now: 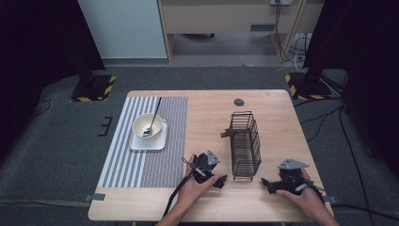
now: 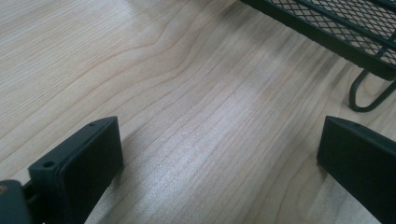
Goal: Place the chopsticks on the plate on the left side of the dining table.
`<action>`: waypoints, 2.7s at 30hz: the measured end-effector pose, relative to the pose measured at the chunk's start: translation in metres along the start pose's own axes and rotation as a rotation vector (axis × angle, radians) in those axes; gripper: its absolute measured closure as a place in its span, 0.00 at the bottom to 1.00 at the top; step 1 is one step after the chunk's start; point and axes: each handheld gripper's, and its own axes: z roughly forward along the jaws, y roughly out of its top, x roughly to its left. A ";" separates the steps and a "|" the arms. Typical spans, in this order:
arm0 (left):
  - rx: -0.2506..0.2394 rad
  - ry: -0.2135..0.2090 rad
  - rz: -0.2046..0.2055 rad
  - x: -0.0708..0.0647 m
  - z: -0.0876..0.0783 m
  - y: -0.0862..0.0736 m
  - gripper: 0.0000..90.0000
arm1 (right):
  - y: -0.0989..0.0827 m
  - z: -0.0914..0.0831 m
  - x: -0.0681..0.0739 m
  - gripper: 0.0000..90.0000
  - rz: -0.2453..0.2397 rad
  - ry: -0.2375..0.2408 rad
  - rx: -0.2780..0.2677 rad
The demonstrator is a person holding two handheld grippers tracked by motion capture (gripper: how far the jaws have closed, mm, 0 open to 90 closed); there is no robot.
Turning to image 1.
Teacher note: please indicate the grey white striped placemat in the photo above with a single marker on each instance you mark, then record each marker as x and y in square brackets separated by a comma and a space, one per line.
[169, 163]

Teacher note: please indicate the black curtain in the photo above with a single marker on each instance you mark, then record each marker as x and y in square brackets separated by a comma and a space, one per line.
[37, 47]
[370, 62]

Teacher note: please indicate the cream ceramic bowl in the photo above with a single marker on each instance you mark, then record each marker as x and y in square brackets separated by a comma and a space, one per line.
[139, 124]

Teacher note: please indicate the white panel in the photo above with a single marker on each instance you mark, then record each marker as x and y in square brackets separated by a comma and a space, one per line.
[125, 28]

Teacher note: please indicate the beige wooden desk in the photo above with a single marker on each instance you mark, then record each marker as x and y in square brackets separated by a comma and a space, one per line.
[219, 17]

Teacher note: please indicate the black yellow striped stand base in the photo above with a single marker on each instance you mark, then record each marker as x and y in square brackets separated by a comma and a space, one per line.
[309, 88]
[94, 89]

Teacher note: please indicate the person's left hand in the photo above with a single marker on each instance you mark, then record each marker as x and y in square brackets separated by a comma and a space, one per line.
[191, 193]

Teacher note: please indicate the grey round table grommet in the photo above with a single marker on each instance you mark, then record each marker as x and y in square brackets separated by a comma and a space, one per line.
[239, 102]

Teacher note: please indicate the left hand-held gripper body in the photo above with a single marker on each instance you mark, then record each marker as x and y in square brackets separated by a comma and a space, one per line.
[204, 163]

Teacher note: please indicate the metal spoon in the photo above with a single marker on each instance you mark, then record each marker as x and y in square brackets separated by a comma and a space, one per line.
[156, 113]

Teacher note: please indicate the person's right hand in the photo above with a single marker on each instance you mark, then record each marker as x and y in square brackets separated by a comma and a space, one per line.
[310, 201]

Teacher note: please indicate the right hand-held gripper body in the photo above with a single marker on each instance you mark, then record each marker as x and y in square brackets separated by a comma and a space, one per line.
[291, 182]

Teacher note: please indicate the white square tray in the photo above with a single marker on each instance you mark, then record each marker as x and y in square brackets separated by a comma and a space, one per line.
[147, 145]

